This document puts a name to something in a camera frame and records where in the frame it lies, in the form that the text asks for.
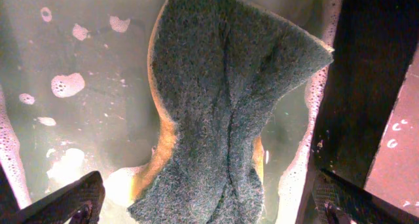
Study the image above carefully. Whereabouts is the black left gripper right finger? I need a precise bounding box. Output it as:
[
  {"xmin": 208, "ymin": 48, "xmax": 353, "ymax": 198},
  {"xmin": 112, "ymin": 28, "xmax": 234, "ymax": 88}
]
[{"xmin": 312, "ymin": 169, "xmax": 418, "ymax": 224}]

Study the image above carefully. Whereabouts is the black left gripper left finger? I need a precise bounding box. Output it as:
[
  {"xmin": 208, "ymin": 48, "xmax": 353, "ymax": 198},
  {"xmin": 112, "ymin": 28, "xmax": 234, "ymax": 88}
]
[{"xmin": 1, "ymin": 171, "xmax": 105, "ymax": 224}]

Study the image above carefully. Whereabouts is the green and yellow sponge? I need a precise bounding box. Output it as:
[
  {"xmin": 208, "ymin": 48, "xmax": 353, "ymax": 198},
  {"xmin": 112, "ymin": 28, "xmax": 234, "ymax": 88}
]
[{"xmin": 128, "ymin": 0, "xmax": 333, "ymax": 223}]

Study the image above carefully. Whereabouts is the dark green water tray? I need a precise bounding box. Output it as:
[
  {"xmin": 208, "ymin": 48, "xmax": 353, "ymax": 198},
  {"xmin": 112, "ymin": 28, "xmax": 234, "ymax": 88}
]
[{"xmin": 1, "ymin": 0, "xmax": 418, "ymax": 223}]

